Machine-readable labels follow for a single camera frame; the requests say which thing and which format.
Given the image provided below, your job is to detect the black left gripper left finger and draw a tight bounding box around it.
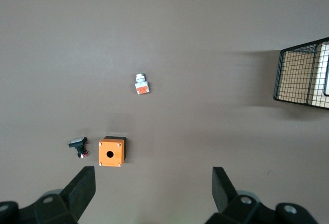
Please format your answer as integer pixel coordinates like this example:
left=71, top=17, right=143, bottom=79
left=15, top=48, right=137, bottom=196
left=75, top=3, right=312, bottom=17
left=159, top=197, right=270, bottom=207
left=0, top=166, right=96, bottom=224

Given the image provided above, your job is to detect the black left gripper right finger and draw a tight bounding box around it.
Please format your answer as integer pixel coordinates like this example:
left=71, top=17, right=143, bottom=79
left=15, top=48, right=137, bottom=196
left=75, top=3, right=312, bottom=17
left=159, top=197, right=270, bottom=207
left=204, top=166, right=322, bottom=224

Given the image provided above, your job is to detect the small orange grey contact block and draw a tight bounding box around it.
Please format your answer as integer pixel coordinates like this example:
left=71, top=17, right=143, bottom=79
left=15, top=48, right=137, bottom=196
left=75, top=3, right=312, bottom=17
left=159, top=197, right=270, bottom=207
left=134, top=72, right=152, bottom=96

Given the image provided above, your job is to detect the orange button enclosure box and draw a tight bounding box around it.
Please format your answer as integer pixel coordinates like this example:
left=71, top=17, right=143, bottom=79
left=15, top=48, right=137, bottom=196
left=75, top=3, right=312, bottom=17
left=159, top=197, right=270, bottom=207
left=98, top=136, right=127, bottom=167

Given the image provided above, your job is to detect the black wire basket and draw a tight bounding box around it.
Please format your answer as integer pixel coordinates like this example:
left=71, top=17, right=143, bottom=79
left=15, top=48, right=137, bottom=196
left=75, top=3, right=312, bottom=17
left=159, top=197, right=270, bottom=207
left=273, top=36, right=329, bottom=110

